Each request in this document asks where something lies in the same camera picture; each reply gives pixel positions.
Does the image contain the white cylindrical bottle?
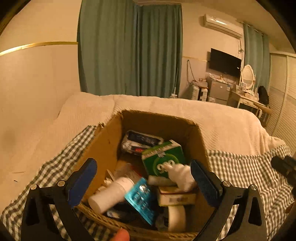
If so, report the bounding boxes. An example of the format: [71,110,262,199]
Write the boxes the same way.
[88,177,134,214]

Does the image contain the white bunny figurine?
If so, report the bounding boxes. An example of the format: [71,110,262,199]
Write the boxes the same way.
[164,163,197,192]

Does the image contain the teal blister card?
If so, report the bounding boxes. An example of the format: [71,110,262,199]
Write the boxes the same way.
[125,178,157,226]

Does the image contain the green medicine box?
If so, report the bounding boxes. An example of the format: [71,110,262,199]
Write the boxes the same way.
[142,140,187,178]

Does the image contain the white cream tube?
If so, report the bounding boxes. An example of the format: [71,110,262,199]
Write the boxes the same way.
[147,175,177,186]

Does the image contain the blue white medicine pouch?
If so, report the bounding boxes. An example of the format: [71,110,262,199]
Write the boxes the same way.
[121,130,164,155]

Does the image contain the checkered gingham cloth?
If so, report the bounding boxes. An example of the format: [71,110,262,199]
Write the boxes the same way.
[1,126,293,240]

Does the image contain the white louvered wardrobe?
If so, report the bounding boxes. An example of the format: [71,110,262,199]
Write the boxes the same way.
[266,52,296,154]

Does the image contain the cream bed blanket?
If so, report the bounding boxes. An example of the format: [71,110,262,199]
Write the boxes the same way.
[12,91,287,173]

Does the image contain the vanity desk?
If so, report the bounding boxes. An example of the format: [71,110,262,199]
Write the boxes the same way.
[227,91,273,118]

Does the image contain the white vanity mirror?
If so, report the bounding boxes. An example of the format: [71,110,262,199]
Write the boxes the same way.
[240,64,255,90]

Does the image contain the grey mini fridge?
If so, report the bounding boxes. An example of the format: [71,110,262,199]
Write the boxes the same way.
[207,78,230,105]

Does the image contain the cardboard box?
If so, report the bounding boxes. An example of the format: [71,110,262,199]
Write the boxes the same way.
[74,110,213,240]

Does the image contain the teal curtain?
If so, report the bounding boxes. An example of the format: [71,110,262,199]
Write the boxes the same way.
[77,1,183,98]
[243,23,270,89]

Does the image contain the black television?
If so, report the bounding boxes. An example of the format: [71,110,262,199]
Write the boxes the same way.
[209,48,241,78]

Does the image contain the wall air conditioner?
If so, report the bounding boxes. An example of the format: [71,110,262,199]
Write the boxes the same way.
[204,14,243,39]

